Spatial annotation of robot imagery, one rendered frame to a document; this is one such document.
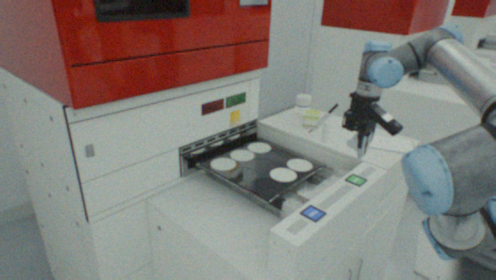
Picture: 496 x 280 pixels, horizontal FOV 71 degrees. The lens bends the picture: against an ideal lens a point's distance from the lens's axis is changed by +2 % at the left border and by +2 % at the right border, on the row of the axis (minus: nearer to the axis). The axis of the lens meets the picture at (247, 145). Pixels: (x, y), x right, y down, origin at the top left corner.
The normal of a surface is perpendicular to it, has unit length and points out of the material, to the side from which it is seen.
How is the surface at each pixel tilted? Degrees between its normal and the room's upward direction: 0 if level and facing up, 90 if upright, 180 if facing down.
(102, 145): 90
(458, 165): 54
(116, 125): 90
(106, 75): 90
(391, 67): 90
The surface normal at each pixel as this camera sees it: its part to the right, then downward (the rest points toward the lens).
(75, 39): 0.73, 0.32
